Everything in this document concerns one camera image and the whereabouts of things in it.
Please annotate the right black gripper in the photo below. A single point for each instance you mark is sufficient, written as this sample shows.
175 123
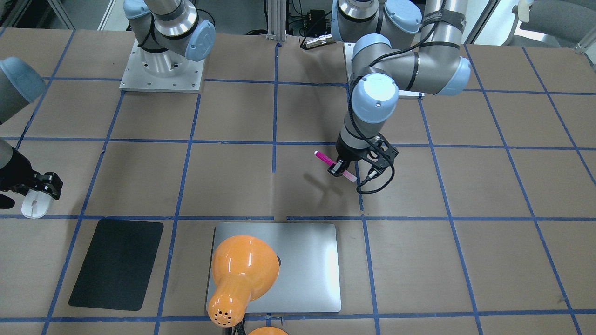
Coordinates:
15 171

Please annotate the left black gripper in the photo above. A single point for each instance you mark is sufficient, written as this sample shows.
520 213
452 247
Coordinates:
347 154

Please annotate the white computer mouse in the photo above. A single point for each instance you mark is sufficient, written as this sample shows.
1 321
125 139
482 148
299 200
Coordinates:
36 204

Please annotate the pink highlighter pen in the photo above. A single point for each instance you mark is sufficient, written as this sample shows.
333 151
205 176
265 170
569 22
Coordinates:
326 159

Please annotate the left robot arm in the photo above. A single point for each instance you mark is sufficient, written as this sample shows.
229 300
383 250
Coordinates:
396 47

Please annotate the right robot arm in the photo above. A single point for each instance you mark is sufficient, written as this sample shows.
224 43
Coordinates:
170 36

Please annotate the black mousepad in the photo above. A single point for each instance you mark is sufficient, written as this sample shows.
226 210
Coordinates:
118 265

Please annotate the silver laptop notebook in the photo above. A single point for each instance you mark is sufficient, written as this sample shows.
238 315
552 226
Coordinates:
309 278

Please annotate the silver metal connector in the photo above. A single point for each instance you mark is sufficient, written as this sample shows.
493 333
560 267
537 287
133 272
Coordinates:
319 41

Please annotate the black power box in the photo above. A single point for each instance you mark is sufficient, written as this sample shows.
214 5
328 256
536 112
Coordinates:
315 17

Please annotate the orange desk lamp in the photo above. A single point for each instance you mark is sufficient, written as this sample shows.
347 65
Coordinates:
243 268

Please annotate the grey office chair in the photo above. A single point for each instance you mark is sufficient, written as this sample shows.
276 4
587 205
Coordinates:
566 21

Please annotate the aluminium frame post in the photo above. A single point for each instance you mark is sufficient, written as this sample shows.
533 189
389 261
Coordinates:
276 15

